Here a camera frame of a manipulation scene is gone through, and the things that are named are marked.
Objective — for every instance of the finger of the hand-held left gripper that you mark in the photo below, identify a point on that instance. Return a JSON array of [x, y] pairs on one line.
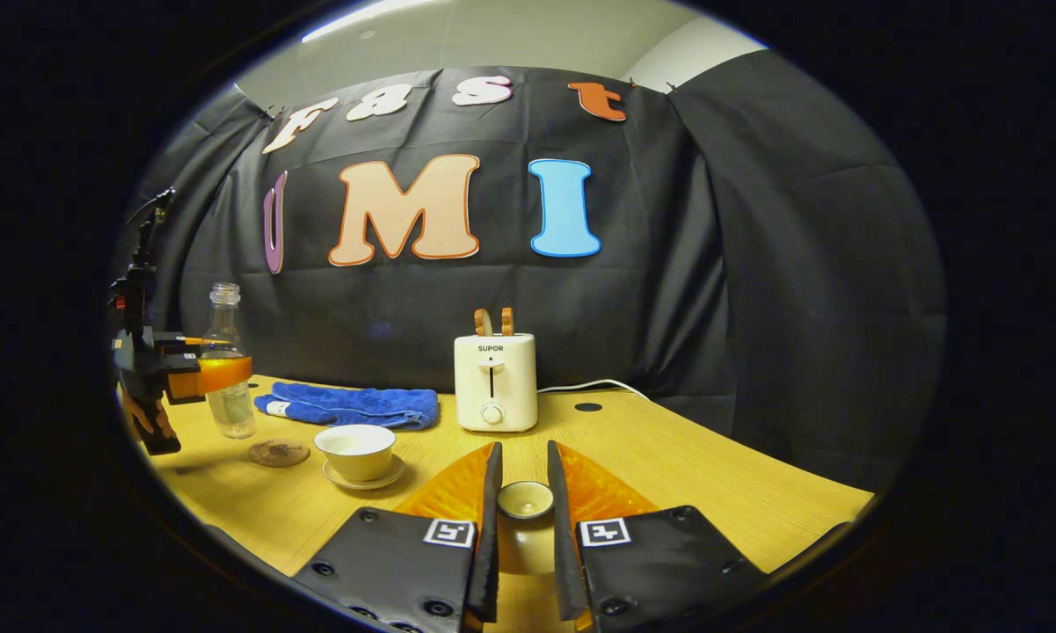
[[171, 339], [180, 378]]

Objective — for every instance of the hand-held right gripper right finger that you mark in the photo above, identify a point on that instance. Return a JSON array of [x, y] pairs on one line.
[[563, 554]]

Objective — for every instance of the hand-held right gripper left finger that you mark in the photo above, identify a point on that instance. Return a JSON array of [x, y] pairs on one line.
[[491, 545]]

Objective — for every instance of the clear glass water bottle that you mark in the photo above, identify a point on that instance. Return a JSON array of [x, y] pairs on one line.
[[224, 321]]

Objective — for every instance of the cream teacup lid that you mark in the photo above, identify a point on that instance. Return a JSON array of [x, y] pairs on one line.
[[526, 501]]

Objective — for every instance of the round brown coaster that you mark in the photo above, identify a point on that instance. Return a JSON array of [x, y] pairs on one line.
[[279, 454]]

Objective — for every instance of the cream ceramic teacup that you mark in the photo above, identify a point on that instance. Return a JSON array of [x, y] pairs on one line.
[[356, 453]]

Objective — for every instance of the cream ceramic saucer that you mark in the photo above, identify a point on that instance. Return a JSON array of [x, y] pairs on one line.
[[365, 483]]

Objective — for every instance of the cream toaster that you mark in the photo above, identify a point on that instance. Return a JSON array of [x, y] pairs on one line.
[[475, 387]]

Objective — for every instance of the blue folded towel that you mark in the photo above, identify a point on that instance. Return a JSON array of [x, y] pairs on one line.
[[352, 406]]

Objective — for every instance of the black backdrop cloth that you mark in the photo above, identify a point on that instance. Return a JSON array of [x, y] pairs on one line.
[[668, 264]]

